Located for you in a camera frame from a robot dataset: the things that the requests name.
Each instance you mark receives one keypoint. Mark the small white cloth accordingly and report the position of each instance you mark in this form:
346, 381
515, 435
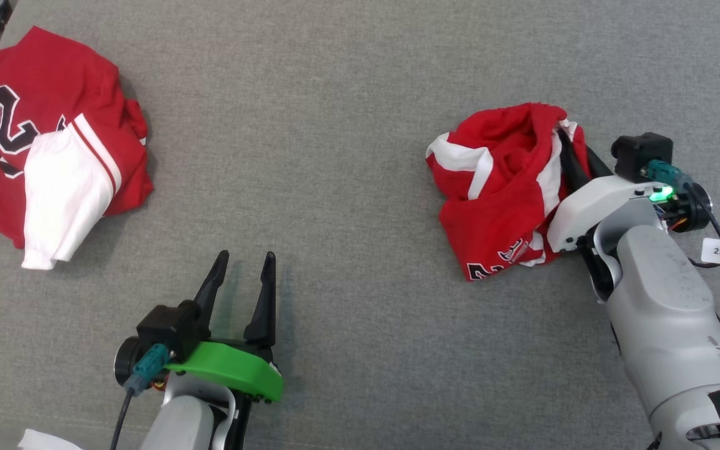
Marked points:
44, 440

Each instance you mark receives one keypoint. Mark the red white striped jersey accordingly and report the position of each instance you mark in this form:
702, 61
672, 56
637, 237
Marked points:
491, 206

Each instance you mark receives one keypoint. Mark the red jersey with number print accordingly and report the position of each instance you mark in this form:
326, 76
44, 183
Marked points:
54, 81

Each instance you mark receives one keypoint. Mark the grey fabric sofa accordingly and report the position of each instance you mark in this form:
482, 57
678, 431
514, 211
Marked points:
335, 187

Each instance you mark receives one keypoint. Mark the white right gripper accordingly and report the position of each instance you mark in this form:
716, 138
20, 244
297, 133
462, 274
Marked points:
585, 206

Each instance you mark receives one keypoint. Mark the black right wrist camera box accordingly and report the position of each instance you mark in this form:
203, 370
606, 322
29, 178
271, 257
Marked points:
638, 150

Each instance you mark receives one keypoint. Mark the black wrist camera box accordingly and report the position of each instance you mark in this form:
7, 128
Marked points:
166, 328
638, 150

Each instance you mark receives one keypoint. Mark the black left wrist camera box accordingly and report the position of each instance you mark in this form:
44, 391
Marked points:
166, 328

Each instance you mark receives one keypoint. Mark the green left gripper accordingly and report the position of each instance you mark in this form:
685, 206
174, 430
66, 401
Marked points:
235, 369

